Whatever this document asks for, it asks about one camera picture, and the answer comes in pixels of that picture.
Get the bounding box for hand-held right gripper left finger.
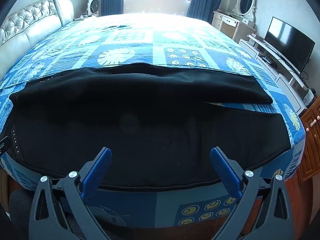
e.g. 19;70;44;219
28;147;113;240

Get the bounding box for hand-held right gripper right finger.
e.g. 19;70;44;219
210;147;294;240

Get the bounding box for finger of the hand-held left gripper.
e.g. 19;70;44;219
0;136;11;153

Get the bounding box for black pants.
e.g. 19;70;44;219
5;64;292;189

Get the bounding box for person's dark grey clothing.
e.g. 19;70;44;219
9;190;34;220

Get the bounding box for brown wooden cabinet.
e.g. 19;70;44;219
299;102;320;183

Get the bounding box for white television stand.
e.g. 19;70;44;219
239;34;309;113

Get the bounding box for small black device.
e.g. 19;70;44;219
303;89;316;103

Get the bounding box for cream tufted leather headboard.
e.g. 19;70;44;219
0;0;75;47

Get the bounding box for blue leaf-patterned bedspread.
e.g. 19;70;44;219
0;12;307;230

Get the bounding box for black television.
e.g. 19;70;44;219
264;17;315;74

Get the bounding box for white dressing table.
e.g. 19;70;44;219
212;10;255;43

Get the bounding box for white fan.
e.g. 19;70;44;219
87;0;101;15

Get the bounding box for oval mirror with white frame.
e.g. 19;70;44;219
232;0;257;22

